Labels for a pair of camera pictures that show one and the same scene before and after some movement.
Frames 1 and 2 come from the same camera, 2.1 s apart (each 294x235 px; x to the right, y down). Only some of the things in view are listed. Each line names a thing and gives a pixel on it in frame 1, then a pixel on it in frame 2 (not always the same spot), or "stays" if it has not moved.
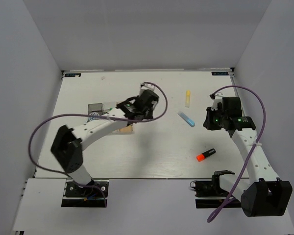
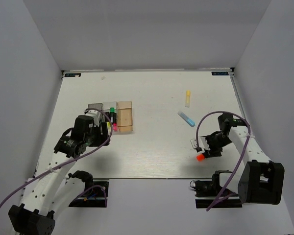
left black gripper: [150, 113] -> [102, 137]
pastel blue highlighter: [185, 119] stays
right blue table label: [220, 73] stays
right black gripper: [208, 123] -> [213, 152]
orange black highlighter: [201, 156] stays
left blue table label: [72, 75] stays
